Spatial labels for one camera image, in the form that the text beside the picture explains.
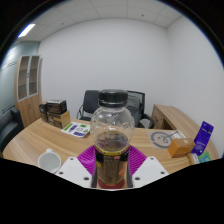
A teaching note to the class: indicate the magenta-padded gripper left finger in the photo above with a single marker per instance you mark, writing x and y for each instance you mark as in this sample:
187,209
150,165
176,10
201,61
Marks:
73,171

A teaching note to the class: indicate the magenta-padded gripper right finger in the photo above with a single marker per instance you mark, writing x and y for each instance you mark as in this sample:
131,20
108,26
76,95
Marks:
150,170

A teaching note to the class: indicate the clear bottle with black cap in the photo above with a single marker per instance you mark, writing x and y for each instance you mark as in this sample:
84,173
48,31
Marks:
112,133

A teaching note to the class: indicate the white ceramic mug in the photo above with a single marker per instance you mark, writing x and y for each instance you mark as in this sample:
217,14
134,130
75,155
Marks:
49,161

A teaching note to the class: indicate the sheet with circle print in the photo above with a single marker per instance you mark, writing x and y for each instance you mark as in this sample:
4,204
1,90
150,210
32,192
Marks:
160,138

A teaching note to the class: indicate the orange cardboard box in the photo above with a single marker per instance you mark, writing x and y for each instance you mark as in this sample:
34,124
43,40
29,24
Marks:
181,147

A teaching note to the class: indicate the green and white printed leaflet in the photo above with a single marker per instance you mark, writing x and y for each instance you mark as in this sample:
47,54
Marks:
76,129

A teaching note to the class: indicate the small tan box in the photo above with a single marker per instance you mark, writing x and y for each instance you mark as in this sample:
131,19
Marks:
192,159

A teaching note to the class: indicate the tan cardboard box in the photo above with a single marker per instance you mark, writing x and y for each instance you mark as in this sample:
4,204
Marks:
60,120

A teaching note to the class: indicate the wooden side desk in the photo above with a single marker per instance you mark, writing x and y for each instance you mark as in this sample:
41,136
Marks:
173,118

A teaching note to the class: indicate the purple package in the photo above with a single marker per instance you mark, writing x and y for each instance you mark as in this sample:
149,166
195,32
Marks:
203,136

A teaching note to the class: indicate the grey mesh office chair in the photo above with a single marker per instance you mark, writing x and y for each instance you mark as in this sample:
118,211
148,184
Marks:
138,106

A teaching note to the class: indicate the large dark brown box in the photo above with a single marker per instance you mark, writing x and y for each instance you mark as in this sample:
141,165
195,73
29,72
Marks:
56,106

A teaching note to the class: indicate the small dark brown box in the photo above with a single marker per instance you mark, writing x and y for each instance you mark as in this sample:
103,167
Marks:
43,111

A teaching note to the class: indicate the black office chair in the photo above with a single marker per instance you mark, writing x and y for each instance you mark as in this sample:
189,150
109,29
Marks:
89,103

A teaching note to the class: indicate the black armchair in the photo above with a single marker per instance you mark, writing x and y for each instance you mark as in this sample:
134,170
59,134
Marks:
8,128

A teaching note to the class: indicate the wooden shelf cabinet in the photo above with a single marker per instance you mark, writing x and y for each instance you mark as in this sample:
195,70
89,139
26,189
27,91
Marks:
28,106

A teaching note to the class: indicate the ceiling light panel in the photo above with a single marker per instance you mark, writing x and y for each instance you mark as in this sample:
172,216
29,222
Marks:
26,30

